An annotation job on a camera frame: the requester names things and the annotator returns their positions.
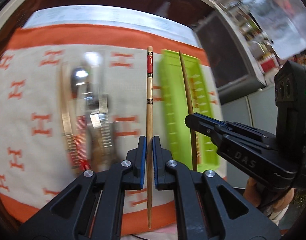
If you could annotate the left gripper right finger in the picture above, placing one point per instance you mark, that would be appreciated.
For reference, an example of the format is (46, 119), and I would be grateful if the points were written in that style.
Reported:
(162, 178)

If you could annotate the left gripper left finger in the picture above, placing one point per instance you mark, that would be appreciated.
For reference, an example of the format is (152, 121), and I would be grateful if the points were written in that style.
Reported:
(135, 175)

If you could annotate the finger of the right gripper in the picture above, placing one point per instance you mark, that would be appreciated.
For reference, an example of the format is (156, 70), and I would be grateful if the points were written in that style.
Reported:
(268, 143)
(210, 127)

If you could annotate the dark brown wooden chopstick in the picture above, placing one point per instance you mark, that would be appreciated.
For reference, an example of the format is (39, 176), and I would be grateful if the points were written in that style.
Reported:
(190, 111)

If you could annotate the large steel spoon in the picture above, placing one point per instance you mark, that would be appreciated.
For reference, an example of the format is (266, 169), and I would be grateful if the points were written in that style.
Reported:
(81, 93)

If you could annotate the white ceramic spoon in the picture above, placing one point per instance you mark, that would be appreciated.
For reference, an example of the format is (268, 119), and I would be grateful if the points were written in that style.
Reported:
(94, 63)

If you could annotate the person's right hand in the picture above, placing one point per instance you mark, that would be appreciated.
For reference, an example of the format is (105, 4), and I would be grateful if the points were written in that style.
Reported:
(279, 207)

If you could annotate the lime green plastic tray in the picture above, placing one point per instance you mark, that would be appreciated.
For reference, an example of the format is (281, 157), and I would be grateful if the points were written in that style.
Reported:
(176, 109)

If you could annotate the steel cabinet glass door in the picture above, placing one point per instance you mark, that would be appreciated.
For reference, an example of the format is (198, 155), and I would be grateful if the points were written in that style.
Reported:
(236, 72)

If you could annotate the orange white H-pattern cloth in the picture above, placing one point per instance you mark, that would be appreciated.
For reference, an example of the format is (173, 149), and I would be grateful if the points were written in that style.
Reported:
(43, 145)

